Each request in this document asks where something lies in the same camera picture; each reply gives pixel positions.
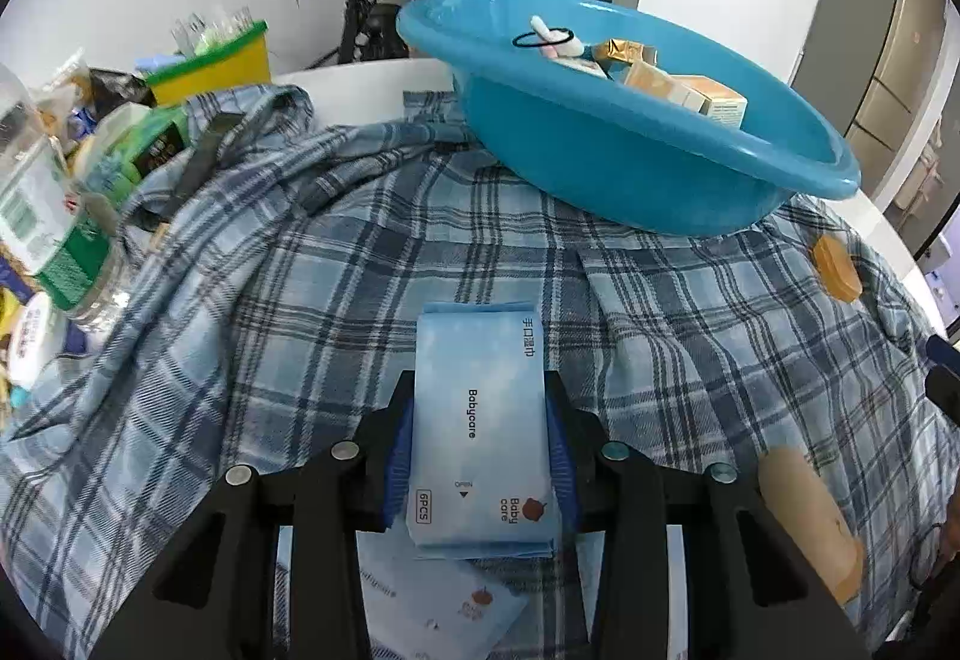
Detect round tan wooden disc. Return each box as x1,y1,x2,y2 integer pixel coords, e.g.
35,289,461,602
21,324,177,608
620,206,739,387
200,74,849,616
757,447,866,605

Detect blue Babycare wipes pack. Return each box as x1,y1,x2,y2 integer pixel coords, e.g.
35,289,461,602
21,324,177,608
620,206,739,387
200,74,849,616
405,302,560,559

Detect blue plaid shirt cloth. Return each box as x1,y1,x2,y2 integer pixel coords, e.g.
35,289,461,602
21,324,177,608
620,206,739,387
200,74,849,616
2,86,958,658

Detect orange soap bar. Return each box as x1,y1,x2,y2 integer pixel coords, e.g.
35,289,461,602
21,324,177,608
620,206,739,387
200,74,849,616
812,234,862,302

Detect green label water bottle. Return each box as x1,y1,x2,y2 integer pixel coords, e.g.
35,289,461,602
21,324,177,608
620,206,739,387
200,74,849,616
2,70,130,338

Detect beige orange-top box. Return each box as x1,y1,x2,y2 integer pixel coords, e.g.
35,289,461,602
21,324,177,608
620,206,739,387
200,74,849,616
675,75,748,128

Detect blue plastic basin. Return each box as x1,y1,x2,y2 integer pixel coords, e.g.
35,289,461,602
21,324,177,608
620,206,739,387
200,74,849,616
397,0,861,236

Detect cream small box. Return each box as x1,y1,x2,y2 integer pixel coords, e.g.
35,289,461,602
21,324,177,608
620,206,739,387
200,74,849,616
623,61,706,112

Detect yellow green plastic container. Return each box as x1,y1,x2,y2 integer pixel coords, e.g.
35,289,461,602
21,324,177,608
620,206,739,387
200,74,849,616
145,22,272,106

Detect gold foil box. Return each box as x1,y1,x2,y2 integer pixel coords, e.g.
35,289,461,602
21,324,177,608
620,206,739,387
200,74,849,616
590,38,659,65

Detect grey gold refrigerator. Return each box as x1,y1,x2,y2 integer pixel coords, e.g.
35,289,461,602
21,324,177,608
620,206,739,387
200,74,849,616
791,0,946,194

